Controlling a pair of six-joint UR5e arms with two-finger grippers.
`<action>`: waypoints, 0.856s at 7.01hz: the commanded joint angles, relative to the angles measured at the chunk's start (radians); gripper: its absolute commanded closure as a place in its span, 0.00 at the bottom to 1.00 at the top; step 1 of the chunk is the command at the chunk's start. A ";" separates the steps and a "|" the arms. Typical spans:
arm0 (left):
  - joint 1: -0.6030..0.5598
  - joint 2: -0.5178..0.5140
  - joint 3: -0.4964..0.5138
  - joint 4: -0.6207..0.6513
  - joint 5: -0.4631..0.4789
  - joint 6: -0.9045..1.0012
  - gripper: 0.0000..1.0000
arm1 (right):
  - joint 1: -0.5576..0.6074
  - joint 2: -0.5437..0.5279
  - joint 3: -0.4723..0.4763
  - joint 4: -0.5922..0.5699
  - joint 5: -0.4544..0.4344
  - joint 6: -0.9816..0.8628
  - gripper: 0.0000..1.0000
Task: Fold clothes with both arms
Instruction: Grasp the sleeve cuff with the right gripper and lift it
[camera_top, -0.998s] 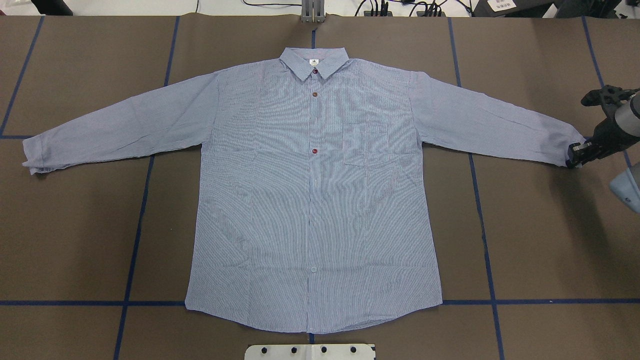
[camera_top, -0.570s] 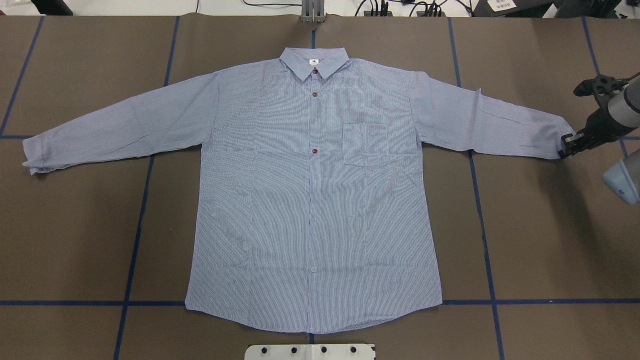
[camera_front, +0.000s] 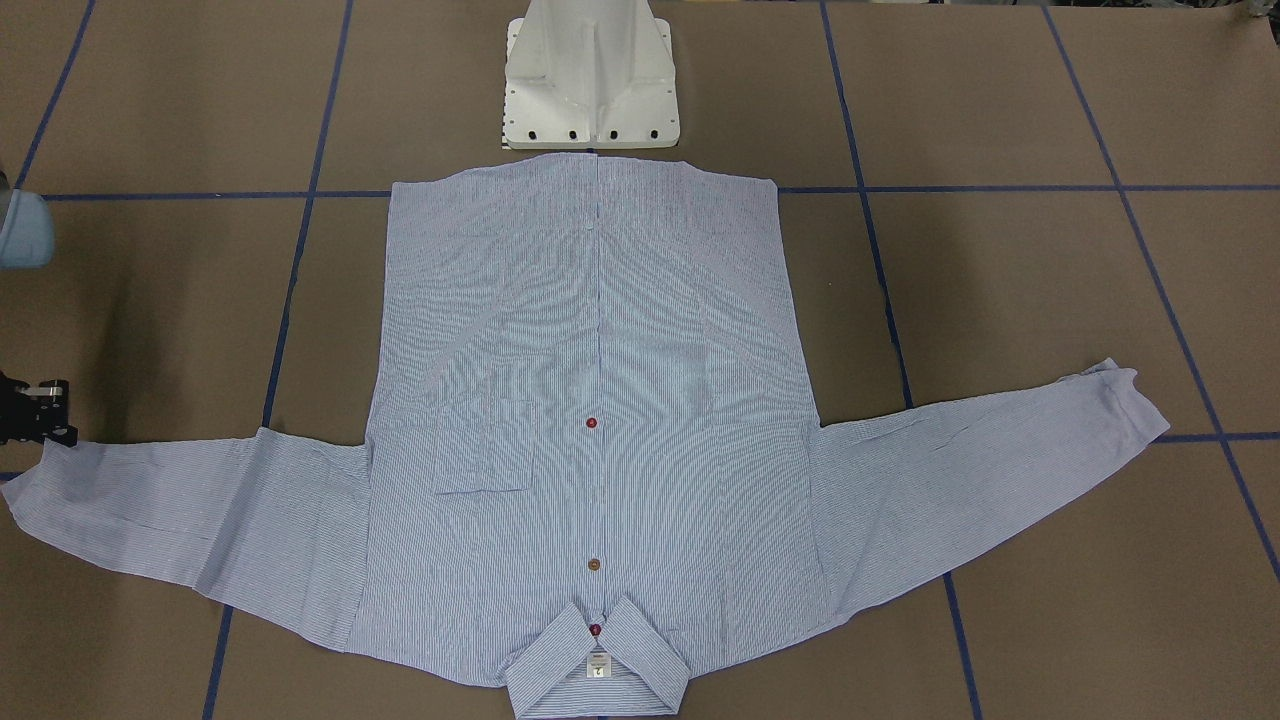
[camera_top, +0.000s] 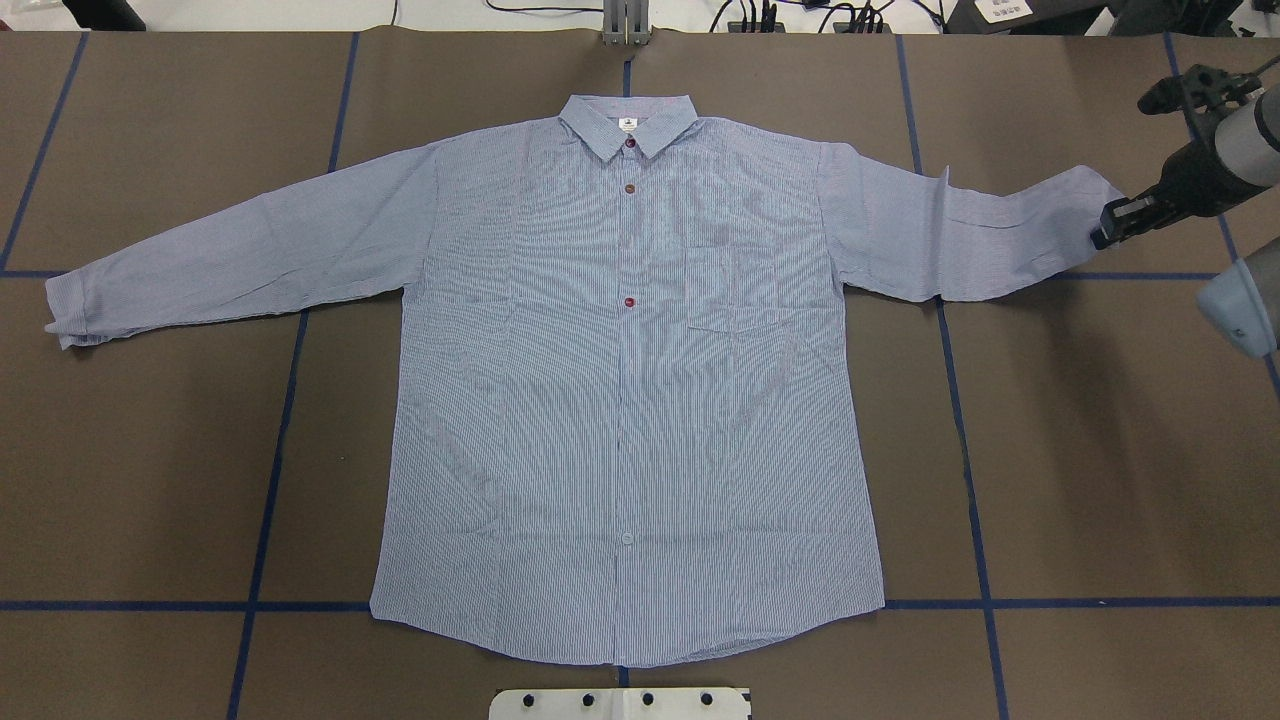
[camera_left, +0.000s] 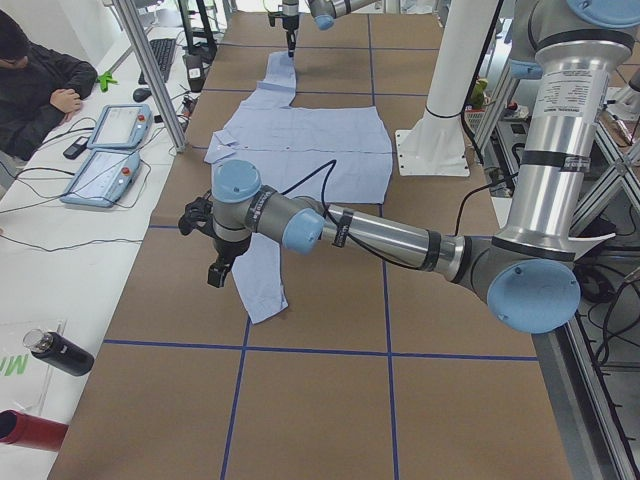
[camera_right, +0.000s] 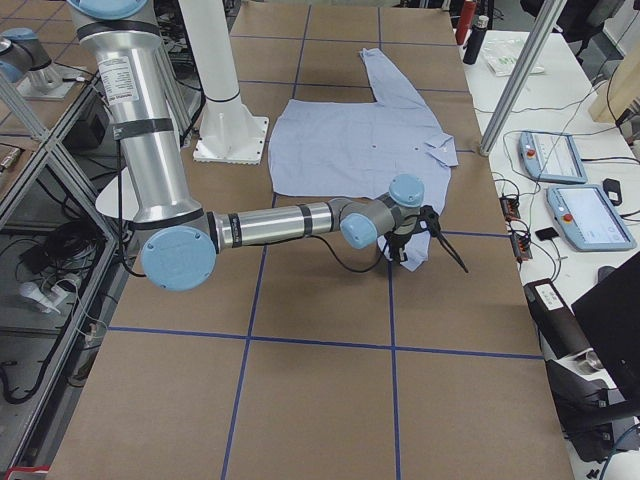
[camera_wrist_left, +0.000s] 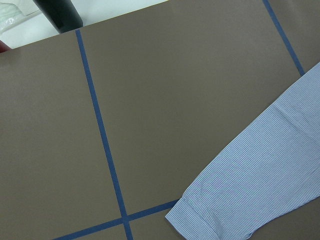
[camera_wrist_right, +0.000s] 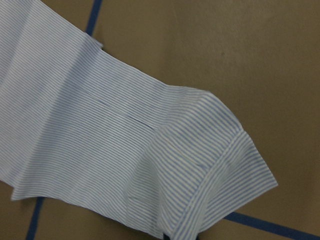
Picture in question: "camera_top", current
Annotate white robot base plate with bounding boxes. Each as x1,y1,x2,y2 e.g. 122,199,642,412
488,687,754,719

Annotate grey aluminium frame post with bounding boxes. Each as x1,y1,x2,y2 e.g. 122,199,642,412
602,0,652,46

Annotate blue striped button shirt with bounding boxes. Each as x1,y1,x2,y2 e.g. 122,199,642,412
45,95,1119,667

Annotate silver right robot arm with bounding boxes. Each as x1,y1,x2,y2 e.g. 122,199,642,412
1092,67,1279,357

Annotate black cable bundle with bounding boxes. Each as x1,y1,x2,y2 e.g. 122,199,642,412
486,0,947,35

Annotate black box with label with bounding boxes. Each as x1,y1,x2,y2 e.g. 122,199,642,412
943,1,1108,36

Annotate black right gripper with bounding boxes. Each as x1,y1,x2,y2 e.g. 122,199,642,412
1091,140,1251,251

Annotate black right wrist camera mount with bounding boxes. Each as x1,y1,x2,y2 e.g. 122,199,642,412
1137,64,1268,135

